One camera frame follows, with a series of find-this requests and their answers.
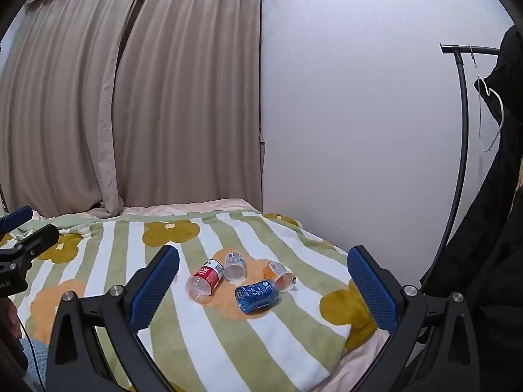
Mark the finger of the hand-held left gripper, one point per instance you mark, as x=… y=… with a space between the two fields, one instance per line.
x=16 y=217
x=37 y=239

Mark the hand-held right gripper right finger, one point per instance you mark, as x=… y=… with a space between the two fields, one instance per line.
x=374 y=290

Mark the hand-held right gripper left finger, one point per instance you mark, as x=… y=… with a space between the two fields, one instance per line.
x=157 y=286

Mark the clear cup with red label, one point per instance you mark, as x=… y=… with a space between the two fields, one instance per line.
x=206 y=278

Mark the clear cup with white label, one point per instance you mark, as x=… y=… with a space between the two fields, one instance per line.
x=235 y=268

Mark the clear cup with orange label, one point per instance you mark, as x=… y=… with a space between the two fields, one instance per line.
x=278 y=274

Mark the blue cup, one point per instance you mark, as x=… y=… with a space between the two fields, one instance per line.
x=257 y=296

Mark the person's left hand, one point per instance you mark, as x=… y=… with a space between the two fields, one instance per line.
x=13 y=322

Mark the green striped floral blanket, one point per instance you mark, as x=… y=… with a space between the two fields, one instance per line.
x=204 y=335

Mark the blue carpet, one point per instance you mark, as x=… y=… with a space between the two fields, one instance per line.
x=33 y=365

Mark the beige curtain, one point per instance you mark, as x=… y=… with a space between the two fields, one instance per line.
x=61 y=110
x=192 y=102

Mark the black garment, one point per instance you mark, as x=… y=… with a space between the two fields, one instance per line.
x=498 y=232

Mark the black clothes rack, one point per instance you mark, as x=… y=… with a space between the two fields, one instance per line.
x=464 y=102

